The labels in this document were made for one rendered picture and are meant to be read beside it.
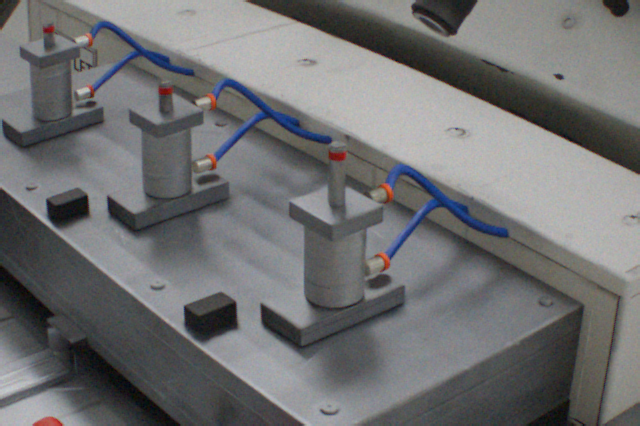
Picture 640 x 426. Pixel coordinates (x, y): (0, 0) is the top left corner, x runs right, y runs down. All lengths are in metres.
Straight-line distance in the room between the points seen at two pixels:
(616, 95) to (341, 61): 0.16
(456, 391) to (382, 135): 0.16
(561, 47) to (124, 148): 0.22
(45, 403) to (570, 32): 0.30
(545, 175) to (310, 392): 0.17
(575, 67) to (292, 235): 0.16
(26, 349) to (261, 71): 0.19
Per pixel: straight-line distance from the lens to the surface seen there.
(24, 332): 0.60
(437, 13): 0.42
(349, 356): 0.47
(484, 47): 0.64
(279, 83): 0.64
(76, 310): 0.56
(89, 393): 0.56
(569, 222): 0.53
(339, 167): 0.46
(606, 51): 0.61
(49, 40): 0.64
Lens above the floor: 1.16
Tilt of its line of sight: 3 degrees up
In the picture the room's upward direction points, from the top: 33 degrees clockwise
